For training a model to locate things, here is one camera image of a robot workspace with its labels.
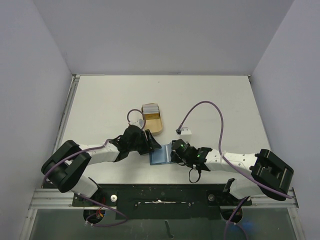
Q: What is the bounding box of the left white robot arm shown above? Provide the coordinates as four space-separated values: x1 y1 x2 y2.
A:
41 125 162 206

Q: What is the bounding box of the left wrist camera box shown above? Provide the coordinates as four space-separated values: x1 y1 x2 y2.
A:
129 119 146 130

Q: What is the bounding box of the aluminium front rail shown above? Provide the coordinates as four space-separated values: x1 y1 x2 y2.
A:
29 188 299 210

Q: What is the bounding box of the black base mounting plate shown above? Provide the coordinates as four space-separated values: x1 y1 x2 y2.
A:
72 183 252 221

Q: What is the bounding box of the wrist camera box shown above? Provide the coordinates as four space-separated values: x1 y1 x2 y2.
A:
178 127 192 144
129 119 146 130

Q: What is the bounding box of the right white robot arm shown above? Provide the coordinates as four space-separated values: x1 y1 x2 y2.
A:
171 139 294 205

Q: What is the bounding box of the blue leather card holder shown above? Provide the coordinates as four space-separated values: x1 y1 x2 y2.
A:
149 143 172 166

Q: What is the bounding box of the aluminium left side rail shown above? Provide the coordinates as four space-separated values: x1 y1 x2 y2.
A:
52 74 81 153

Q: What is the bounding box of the beige oval tray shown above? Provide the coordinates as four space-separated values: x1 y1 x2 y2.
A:
143 109 163 136

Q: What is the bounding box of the stack of credit cards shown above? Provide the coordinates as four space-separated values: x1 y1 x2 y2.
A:
142 103 160 115

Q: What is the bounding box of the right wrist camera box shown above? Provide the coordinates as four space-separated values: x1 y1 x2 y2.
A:
178 127 192 144

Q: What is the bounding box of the aluminium rail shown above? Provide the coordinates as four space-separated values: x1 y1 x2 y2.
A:
52 74 81 153
29 188 299 210

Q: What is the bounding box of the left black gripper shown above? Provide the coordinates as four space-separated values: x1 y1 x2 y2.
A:
128 129 161 155

